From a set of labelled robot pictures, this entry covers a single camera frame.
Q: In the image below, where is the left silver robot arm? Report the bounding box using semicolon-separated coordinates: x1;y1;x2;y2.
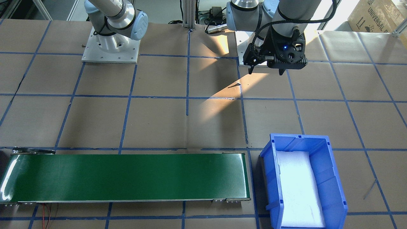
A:
226;0;338;74

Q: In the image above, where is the blue plastic bin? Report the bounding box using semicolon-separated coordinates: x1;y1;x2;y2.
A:
260;133;348;229

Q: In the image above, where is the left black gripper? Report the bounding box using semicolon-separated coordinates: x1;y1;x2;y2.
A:
248;27;306;76

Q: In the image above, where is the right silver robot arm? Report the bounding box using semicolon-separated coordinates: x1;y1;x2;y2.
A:
84;0;148;40

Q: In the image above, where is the cardboard box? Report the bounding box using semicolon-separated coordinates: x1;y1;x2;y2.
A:
348;0;407;32

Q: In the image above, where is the white foam in bin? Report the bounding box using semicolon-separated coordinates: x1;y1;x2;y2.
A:
276;151;326;228

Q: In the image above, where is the aluminium frame post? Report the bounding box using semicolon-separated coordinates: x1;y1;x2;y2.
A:
181;0;198;30

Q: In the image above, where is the green conveyor belt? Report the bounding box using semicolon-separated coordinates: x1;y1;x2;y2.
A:
1;148;251;204

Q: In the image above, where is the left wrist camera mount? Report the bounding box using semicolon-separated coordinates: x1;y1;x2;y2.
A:
243;29;308;74

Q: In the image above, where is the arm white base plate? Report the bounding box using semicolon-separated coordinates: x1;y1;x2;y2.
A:
235;31;267;68
81;28;141;64

